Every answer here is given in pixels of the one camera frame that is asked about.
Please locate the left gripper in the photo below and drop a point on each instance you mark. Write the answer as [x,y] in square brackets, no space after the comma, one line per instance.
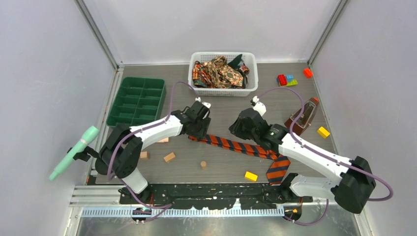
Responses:
[201,134]

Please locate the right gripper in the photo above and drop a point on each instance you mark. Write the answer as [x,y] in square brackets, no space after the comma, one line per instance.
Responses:
[235,128]

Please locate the brown wooden metronome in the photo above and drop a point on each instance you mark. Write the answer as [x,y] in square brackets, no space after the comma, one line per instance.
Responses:
[310,109]

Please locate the orange navy striped tie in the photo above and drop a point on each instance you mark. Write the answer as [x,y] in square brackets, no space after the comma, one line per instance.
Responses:
[278,169]

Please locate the white plastic basket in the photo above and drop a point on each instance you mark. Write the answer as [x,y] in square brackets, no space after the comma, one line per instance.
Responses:
[250,62]

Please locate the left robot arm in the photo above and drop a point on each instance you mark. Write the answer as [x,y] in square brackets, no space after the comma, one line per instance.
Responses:
[120,154]

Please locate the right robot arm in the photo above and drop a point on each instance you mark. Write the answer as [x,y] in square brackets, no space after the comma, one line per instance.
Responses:
[342,179]

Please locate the wooden cylinder peg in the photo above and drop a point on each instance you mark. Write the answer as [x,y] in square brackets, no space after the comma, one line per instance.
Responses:
[163,140]

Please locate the small round wooden disc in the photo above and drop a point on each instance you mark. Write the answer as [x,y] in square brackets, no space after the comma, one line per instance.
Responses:
[203,165]

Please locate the small wooden block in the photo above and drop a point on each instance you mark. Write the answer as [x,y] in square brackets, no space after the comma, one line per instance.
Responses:
[171,156]

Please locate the yellow toy brick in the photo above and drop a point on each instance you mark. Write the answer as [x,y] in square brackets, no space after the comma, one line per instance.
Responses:
[251,176]
[323,132]

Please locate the floral patterned tie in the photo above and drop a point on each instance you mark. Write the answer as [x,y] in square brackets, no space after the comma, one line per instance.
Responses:
[217,74]

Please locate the stacked lego bricks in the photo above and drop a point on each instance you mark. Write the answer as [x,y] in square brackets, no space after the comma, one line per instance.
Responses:
[286,80]

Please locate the green compartment tray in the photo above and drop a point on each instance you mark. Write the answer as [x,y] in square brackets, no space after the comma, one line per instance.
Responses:
[138,101]

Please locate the small wooden cube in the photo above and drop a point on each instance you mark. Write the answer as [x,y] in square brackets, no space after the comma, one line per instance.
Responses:
[144,155]

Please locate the dark green tie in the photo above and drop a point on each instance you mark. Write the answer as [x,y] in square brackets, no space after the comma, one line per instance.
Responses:
[235,63]

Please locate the red toy brick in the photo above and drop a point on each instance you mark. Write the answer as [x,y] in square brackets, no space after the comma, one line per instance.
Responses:
[308,73]

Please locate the mint green microphone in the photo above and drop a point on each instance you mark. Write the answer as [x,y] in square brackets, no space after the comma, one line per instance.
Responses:
[80,151]

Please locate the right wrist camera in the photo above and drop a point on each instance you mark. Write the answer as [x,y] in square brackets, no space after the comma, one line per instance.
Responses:
[258,106]

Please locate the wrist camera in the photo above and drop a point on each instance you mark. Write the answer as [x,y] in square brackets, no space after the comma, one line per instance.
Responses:
[258,106]
[198,99]

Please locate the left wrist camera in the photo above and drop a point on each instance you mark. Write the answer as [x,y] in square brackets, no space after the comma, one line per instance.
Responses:
[198,99]

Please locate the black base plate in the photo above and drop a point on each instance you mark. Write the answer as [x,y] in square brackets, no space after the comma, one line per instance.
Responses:
[214,196]

